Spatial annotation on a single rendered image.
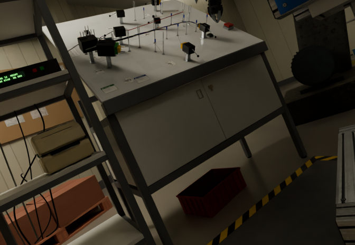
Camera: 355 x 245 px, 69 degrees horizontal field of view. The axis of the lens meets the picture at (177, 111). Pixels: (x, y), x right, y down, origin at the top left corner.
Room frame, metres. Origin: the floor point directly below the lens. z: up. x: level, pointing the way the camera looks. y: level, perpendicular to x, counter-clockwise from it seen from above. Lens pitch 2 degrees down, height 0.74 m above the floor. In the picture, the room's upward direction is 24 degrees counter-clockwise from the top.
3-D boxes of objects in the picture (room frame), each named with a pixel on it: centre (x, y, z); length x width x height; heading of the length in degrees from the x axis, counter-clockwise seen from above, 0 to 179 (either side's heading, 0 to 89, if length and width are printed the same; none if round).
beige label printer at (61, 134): (1.25, 0.59, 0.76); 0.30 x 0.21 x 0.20; 31
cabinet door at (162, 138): (1.39, 0.05, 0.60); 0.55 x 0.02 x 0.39; 118
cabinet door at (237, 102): (1.65, -0.44, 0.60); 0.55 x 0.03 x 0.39; 118
